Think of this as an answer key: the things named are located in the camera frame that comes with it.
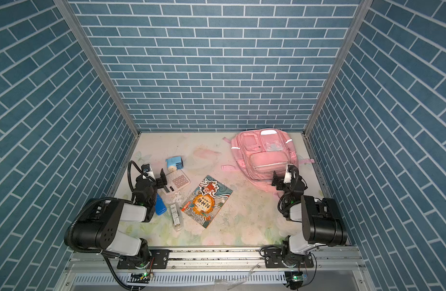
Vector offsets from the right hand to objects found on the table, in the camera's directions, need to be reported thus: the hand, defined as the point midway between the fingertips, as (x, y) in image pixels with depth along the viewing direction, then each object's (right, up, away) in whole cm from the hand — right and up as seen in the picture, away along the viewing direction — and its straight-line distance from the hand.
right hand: (286, 172), depth 92 cm
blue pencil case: (-63, -16, -5) cm, 65 cm away
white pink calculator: (-58, -5, +4) cm, 58 cm away
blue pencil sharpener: (-60, +4, +7) cm, 60 cm away
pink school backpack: (-11, +10, +14) cm, 20 cm away
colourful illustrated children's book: (-41, -14, -2) cm, 43 cm away
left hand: (-65, +1, -2) cm, 65 cm away
